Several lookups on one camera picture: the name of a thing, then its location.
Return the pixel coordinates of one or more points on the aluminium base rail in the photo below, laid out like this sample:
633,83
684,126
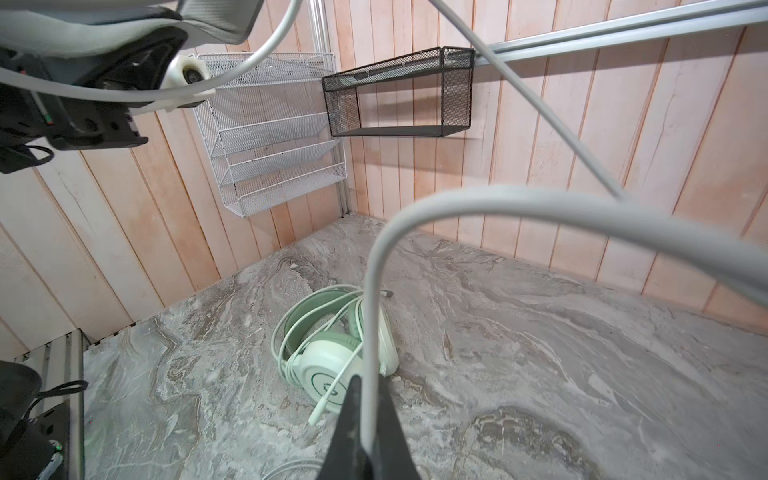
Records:
59,419

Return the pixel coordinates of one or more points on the white wire mesh shelf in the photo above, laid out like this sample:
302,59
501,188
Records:
267,134

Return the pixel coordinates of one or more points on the aluminium frame bar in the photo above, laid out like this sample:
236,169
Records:
661,24

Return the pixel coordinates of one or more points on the green headphones with cable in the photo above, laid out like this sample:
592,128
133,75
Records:
317,345

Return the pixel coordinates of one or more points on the white headphones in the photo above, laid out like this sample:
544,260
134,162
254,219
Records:
26,28

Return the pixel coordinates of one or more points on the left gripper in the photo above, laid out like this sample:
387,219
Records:
35,125

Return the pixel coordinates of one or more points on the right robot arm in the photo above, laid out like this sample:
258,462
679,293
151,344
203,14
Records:
368,441

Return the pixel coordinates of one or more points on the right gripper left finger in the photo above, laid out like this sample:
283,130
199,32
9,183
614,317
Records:
346,459

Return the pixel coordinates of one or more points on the black wire mesh basket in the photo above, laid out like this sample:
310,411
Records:
427,94

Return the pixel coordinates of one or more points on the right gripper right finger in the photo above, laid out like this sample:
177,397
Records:
391,458

